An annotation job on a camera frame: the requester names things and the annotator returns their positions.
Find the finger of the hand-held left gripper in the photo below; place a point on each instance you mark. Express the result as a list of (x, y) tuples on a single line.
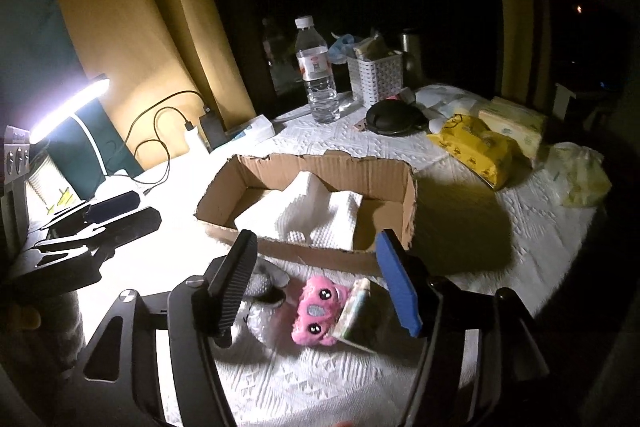
[(125, 223), (115, 204)]

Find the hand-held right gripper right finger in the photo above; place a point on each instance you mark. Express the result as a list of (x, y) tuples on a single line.
[(397, 287)]

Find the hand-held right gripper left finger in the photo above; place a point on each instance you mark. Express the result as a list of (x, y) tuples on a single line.
[(232, 287)]

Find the grey sock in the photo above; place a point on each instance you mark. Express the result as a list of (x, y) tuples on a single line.
[(262, 282)]

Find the white fuzzy item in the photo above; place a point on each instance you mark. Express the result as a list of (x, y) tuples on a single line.
[(260, 322)]

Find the small tissue packet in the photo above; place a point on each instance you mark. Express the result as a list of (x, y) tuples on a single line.
[(352, 312)]

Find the pink plush toy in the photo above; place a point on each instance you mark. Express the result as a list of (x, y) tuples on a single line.
[(320, 307)]

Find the cardboard box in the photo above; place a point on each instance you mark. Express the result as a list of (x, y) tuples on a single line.
[(300, 167)]

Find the white soft packs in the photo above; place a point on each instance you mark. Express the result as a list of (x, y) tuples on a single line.
[(450, 99)]

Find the tree print pillow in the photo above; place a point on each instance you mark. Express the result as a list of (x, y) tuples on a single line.
[(52, 194)]

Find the white embossed tablecloth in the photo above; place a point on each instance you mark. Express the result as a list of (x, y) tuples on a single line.
[(450, 227)]

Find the white desk lamp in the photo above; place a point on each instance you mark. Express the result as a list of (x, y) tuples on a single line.
[(65, 112)]

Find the clear pack of cotton swabs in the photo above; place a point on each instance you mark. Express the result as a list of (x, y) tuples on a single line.
[(310, 212)]

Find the black power adapter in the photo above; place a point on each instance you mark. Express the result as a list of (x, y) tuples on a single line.
[(212, 129)]

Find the white and blue box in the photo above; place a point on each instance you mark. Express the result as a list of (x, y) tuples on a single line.
[(252, 128)]

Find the yellow wipes packet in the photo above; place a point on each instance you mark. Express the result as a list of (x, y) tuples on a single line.
[(475, 149)]

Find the small white oval item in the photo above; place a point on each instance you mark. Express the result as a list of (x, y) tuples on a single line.
[(435, 125)]

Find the black round case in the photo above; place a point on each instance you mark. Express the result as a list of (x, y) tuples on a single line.
[(395, 117)]

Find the small pink item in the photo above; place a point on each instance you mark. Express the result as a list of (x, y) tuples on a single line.
[(402, 96)]

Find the green headboard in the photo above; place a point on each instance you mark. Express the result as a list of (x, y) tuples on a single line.
[(30, 32)]

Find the yellow curtain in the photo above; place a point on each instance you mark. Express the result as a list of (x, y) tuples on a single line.
[(150, 7), (510, 7)]

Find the pale yellow tissue pack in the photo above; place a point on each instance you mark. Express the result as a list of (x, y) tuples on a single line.
[(515, 122)]

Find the white woven plastic basket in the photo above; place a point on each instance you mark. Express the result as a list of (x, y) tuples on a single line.
[(375, 79)]

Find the pale yellow plastic bag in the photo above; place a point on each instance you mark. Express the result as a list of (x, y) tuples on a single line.
[(575, 174)]

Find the clear plastic water bottle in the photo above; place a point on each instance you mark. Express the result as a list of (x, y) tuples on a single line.
[(316, 77)]

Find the steel thermos cup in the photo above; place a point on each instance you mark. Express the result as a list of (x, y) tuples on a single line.
[(411, 52)]

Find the brown packets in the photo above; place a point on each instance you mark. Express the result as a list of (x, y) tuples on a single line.
[(372, 47)]

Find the blue plastic bag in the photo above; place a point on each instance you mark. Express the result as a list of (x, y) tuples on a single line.
[(342, 47)]

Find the wall switch panel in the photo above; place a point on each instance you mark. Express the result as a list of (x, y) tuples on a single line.
[(15, 157)]

